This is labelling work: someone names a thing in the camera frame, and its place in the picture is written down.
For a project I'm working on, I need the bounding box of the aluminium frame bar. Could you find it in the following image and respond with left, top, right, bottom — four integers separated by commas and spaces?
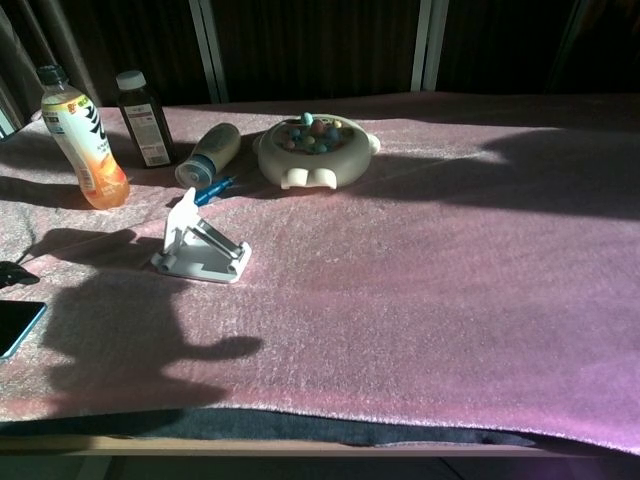
0, 107, 21, 140

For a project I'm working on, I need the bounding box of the blue pen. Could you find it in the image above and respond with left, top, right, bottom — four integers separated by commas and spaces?
192, 174, 236, 207

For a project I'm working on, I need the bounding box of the brown curtain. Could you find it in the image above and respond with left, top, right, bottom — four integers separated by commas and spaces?
0, 0, 104, 129

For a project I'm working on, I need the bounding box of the dark brown white-capped bottle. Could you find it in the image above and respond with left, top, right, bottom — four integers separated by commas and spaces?
114, 69, 177, 170

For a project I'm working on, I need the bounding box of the orange drink plastic bottle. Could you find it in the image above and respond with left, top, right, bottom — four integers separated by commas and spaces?
35, 63, 132, 211

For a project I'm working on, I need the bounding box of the pink fuzzy table cloth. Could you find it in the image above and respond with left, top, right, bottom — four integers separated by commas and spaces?
0, 89, 640, 456

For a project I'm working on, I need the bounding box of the grey metal window post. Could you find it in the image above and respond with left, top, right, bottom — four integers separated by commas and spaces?
409, 0, 450, 92
188, 0, 230, 105

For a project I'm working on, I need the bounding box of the dark grey under cloth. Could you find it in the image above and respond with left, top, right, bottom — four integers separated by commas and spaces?
0, 407, 551, 449

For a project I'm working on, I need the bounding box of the cream round fishing toy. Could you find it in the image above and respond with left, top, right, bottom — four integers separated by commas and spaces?
252, 112, 382, 191

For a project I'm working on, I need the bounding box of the cream bottle with blue cap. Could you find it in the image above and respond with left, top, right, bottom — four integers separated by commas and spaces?
174, 122, 243, 190

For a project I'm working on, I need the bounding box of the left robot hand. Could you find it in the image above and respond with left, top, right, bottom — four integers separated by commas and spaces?
0, 259, 40, 290

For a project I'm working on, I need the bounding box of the white plastic clip object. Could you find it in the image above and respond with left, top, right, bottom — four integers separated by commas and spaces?
149, 187, 253, 286

